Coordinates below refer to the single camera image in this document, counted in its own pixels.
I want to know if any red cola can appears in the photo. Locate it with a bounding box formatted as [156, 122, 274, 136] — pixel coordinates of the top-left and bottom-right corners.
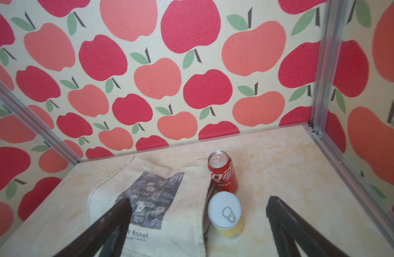
[208, 151, 238, 193]

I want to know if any right aluminium frame post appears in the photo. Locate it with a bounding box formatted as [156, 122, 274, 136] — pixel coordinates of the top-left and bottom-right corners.
[310, 1, 348, 134]

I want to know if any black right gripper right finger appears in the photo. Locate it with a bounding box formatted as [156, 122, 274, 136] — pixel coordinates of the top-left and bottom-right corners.
[266, 196, 348, 257]

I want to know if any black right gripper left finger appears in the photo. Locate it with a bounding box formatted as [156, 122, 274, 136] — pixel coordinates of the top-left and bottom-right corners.
[56, 198, 132, 257]

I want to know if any yellow can white lid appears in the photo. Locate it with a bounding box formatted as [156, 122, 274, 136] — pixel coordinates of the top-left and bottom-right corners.
[208, 191, 245, 240]

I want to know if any aluminium frame post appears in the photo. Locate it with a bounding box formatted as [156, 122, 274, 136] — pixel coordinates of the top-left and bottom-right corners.
[0, 80, 81, 165]
[310, 1, 348, 134]

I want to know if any left aluminium frame post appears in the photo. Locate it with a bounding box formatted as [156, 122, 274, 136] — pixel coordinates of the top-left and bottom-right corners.
[0, 80, 81, 165]

